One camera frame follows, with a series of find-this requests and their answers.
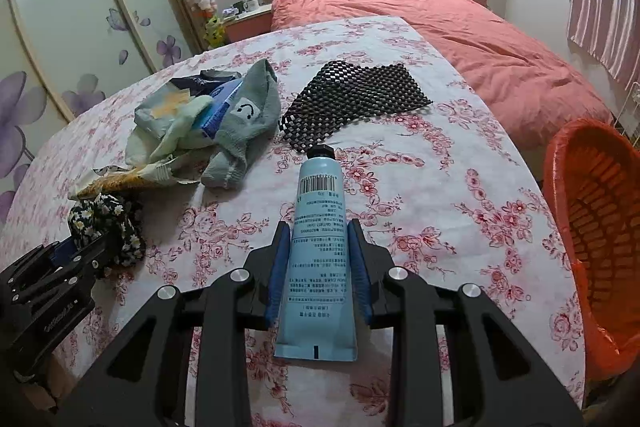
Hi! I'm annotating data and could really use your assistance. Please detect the black mesh mat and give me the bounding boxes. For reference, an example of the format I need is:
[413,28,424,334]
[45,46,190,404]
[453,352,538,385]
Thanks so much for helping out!
[279,61,432,153]

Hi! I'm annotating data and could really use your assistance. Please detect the orange plastic trash basket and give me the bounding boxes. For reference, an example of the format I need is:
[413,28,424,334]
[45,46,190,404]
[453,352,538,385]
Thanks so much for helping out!
[544,119,639,381]

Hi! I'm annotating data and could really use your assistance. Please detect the grey smiley sock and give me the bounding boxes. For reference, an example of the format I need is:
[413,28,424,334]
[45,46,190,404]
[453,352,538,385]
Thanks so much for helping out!
[201,58,281,190]

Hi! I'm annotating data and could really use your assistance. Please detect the pink bedside table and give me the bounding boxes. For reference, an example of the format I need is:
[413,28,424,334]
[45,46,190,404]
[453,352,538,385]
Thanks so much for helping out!
[224,4,272,42]

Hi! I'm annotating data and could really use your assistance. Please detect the floral glass wardrobe doors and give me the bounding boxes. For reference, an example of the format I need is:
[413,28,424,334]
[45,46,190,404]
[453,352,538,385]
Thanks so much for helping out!
[0,0,202,223]

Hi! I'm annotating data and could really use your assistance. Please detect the light blue cream tube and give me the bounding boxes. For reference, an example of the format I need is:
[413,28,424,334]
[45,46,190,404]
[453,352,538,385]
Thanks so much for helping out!
[274,144,357,362]

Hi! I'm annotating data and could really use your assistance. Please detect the black floral scrunchie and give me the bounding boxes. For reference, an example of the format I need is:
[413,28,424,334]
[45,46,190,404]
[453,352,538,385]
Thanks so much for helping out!
[67,194,146,279]

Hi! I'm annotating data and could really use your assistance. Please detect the stack of plush toys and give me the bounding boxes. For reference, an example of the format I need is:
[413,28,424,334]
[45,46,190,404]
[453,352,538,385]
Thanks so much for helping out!
[184,0,224,50]

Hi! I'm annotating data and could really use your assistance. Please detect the yellow snack bag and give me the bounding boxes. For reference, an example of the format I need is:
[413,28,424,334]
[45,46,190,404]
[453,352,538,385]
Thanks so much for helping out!
[67,159,202,200]

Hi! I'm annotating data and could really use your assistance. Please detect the pink floral tablecloth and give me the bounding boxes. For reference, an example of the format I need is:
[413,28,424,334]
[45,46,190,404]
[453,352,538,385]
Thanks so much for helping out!
[1,16,586,426]

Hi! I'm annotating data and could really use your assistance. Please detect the white wire rack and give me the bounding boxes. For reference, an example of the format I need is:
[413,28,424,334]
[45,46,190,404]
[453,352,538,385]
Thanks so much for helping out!
[613,81,640,148]

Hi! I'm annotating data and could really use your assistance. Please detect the coral pink duvet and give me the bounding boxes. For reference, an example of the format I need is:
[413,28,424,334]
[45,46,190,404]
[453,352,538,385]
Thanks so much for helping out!
[271,0,612,150]

